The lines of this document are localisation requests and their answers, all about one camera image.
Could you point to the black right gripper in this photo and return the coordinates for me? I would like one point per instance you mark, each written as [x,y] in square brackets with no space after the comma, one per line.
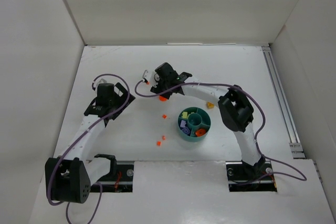
[159,89]

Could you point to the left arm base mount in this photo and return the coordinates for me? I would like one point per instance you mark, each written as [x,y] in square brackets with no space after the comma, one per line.
[114,178]

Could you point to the teal round divided container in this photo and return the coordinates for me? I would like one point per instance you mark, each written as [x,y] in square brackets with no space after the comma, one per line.
[197,119]

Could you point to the yellow square lego brick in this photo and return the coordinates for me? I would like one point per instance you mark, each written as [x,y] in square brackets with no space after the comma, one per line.
[210,105]

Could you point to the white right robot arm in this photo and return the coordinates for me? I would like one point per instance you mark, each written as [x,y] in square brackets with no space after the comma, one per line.
[235,108]

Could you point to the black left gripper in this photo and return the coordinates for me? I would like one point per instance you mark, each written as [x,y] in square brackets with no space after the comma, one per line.
[123,92]

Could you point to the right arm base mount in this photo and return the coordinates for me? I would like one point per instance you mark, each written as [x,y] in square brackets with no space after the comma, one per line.
[239,180]

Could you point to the orange round dome lego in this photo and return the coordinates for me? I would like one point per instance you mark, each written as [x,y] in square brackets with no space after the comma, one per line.
[200,132]

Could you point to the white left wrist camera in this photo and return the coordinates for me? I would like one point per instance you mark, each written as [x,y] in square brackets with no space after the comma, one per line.
[97,82]

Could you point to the aluminium rail at right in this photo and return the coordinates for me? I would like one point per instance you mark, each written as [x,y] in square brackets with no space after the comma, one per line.
[294,140]

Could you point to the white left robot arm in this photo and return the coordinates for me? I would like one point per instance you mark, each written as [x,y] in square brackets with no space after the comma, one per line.
[70,176]

